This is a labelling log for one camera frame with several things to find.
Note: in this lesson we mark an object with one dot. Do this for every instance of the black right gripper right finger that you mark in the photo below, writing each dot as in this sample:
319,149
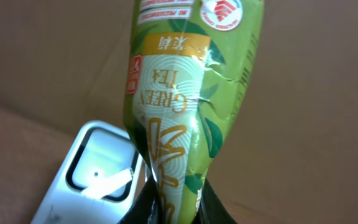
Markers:
212,210

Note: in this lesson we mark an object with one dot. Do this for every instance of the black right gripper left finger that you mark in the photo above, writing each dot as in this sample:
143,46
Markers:
146,207

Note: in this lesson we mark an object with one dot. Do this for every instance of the green yellow snack pouch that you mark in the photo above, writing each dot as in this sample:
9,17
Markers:
189,68

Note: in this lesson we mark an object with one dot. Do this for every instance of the white barcode scanner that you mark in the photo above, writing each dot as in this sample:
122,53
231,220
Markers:
97,180

